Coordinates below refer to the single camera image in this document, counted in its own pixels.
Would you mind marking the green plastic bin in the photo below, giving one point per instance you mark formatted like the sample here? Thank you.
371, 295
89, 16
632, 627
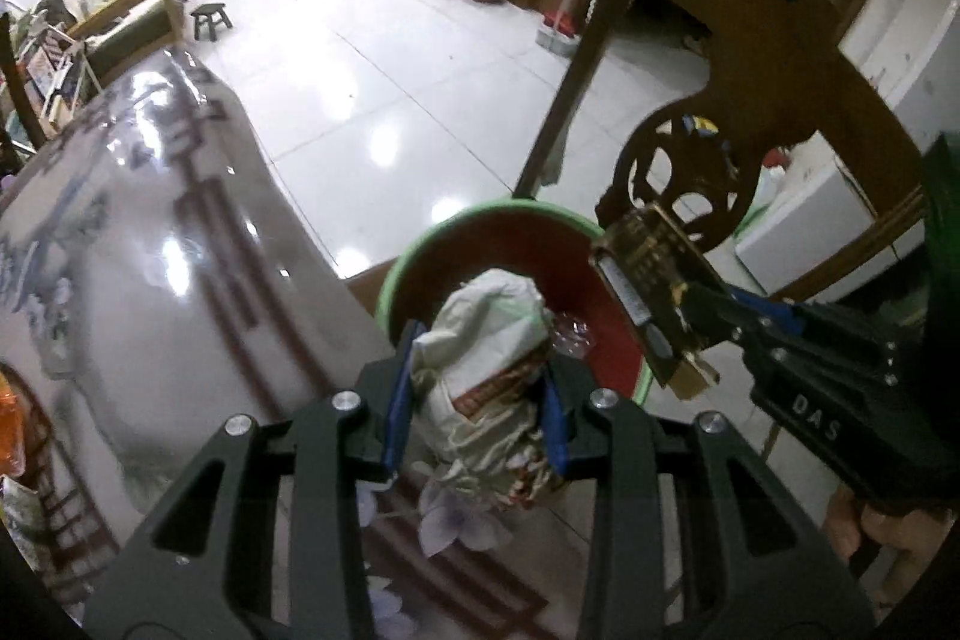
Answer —
517, 242

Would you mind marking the white low cabinet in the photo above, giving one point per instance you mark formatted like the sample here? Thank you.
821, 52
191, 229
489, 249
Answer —
810, 235

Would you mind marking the yellow blue toy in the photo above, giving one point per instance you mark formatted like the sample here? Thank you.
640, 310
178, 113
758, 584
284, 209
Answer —
701, 126

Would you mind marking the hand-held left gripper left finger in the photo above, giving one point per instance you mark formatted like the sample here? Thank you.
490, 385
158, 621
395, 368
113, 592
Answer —
396, 407

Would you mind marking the carved wooden chair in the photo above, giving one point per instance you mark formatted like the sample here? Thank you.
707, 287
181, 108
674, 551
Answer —
765, 48

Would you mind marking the mop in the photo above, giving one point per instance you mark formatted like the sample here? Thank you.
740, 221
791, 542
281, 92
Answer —
555, 40

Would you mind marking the clear plastic bag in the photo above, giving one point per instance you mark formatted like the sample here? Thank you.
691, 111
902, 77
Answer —
570, 332

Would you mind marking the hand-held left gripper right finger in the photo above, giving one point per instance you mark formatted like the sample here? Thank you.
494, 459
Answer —
555, 430

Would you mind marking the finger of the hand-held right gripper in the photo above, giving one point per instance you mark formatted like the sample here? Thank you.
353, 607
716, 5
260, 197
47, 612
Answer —
772, 314
712, 317

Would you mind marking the white paper bag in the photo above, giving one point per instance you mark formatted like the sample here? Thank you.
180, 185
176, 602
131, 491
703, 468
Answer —
480, 325

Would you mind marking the orange plastic bag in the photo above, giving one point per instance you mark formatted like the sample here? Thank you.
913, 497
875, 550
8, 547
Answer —
11, 422

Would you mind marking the picture book rack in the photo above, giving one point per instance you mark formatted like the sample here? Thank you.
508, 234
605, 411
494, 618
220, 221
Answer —
52, 70

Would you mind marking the small dark stool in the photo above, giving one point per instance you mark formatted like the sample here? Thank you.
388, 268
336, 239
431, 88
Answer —
210, 12

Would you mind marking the gold box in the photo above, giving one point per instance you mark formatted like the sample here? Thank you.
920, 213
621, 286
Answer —
637, 257

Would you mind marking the person's right hand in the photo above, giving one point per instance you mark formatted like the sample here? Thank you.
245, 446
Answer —
877, 535

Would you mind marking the dark wooden chair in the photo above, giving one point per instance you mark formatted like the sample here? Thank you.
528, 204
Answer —
19, 93

